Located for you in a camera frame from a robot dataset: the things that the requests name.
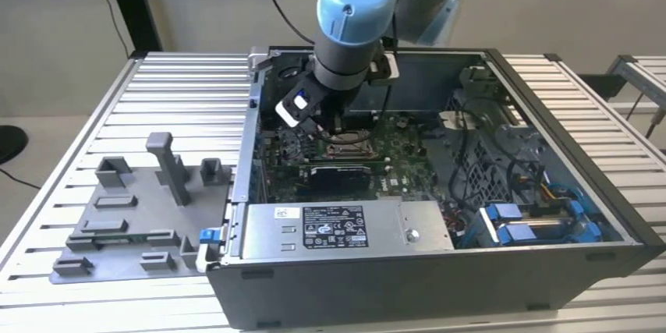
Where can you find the silver CPU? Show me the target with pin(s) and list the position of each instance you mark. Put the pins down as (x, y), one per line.
(347, 149)

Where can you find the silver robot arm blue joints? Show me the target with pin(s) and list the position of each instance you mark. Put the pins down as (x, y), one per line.
(343, 64)

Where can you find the CPU socket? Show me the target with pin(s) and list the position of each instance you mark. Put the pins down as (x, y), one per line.
(327, 153)

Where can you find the round coin battery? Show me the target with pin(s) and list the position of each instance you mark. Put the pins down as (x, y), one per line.
(400, 122)

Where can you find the black graphics card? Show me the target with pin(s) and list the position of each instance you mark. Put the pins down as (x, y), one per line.
(338, 183)

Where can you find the green motherboard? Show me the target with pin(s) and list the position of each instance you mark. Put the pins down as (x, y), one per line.
(411, 171)

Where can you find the grey power supply unit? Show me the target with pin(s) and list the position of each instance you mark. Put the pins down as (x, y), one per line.
(384, 231)

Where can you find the grey metal disk bay cage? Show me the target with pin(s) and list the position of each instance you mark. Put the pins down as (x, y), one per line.
(494, 177)

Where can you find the hard disk in blue carrier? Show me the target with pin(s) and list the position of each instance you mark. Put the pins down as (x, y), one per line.
(506, 211)
(515, 233)

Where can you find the blue case latch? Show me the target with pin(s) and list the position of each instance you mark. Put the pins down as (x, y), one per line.
(206, 236)

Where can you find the grey parts rack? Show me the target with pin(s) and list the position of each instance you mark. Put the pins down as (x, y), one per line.
(151, 220)

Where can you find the black and silver PC case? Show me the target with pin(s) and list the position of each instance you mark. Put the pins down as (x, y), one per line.
(364, 294)

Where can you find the green RAM stick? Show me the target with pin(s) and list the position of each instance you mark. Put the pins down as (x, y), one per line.
(136, 238)

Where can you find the metal slat side table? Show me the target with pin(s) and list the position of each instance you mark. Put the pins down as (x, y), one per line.
(642, 69)

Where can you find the black round stand base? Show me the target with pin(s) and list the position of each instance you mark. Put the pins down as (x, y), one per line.
(11, 144)

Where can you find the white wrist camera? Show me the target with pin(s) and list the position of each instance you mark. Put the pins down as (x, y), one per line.
(394, 69)
(287, 112)

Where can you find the black vertical post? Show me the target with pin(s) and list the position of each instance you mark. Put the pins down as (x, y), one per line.
(132, 5)

